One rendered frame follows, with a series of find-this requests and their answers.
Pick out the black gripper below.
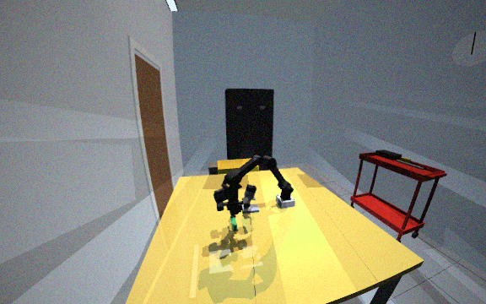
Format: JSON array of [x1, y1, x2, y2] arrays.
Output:
[[217, 197, 251, 211]]

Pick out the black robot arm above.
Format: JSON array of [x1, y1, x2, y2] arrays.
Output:
[[213, 155, 294, 216]]

